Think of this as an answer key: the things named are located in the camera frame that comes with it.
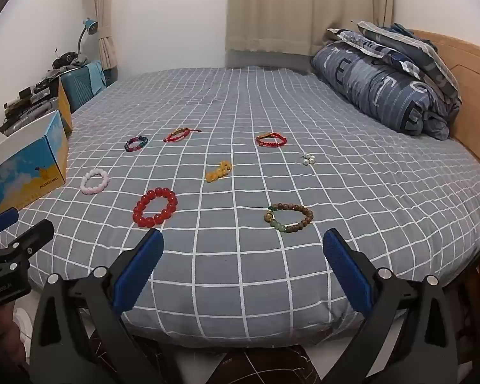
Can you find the narrow beige curtain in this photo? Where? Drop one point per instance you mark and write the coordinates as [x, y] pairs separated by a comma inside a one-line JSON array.
[[104, 16]]

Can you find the blue desk lamp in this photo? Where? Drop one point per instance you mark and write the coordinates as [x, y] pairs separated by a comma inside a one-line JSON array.
[[90, 26]]

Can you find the grey patterned pillow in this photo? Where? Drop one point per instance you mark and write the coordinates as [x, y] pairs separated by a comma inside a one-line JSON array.
[[416, 44]]

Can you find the blue grey printed folded quilt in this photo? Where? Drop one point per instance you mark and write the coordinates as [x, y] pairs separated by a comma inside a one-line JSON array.
[[376, 84]]

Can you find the grey checked bed sheet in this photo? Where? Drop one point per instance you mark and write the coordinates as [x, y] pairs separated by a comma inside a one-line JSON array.
[[344, 192]]

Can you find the black bag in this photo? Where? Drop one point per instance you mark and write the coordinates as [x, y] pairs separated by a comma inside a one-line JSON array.
[[66, 60]]

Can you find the blue and yellow cardboard box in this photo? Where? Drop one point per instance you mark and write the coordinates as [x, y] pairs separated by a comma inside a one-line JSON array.
[[28, 168]]

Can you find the pile of dark gadgets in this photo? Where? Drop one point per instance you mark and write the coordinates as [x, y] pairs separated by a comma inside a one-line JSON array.
[[30, 104]]

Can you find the person's left hand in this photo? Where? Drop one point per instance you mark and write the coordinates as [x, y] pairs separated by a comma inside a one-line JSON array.
[[0, 340]]

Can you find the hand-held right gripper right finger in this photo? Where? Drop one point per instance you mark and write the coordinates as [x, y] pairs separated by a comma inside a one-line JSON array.
[[348, 272]]

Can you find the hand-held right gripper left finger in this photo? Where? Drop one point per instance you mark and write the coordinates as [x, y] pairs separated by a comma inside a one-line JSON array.
[[140, 272]]

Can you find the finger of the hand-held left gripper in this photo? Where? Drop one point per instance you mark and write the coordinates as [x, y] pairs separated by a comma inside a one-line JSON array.
[[0, 220], [32, 238]]

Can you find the teal suitcase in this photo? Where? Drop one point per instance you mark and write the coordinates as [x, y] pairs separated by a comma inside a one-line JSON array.
[[78, 88]]

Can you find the teal cloth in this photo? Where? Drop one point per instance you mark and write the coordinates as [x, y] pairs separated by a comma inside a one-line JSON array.
[[96, 75]]

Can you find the dark patterned cloth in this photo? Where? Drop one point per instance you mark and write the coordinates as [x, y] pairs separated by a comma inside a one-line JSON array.
[[264, 368]]

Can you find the wide beige curtain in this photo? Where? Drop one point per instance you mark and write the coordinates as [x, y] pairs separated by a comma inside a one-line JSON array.
[[308, 8]]

